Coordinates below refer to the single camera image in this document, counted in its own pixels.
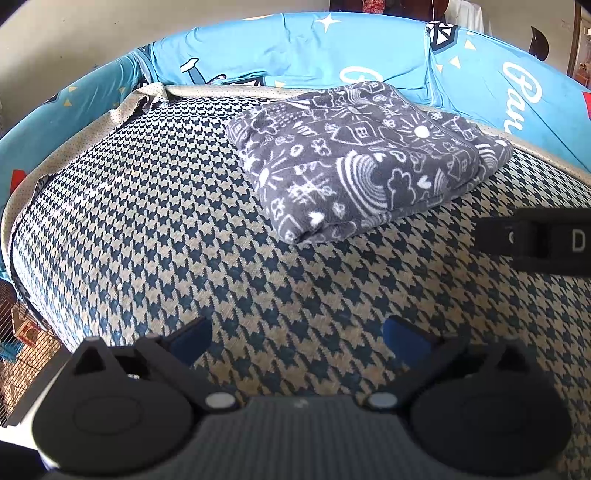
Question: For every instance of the blue cartoon-print sofa cover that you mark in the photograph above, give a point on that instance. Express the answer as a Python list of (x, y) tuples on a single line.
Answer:
[(369, 46)]

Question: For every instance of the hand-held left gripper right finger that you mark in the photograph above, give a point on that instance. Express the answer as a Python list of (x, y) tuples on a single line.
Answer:
[(406, 341)]

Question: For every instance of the dining table with white tablecloth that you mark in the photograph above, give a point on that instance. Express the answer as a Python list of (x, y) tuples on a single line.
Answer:
[(464, 14)]

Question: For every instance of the grey doodle-print fleece jacket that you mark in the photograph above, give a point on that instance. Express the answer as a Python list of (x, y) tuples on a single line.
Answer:
[(369, 161)]

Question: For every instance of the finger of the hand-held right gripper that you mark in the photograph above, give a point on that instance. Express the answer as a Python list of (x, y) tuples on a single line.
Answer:
[(498, 235)]

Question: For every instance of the round-back wooden chair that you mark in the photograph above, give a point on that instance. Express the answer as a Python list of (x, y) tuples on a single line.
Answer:
[(539, 44)]

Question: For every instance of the houndstooth sofa seat cover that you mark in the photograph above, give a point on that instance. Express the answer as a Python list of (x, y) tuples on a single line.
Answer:
[(184, 230)]

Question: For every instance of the dark wooden dining chair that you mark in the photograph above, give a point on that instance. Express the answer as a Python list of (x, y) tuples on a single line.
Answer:
[(406, 4)]

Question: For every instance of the red floral cloth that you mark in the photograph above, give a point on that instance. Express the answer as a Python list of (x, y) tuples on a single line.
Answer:
[(373, 4)]

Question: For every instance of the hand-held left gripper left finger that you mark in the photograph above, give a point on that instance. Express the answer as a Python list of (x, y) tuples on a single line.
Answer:
[(191, 337)]

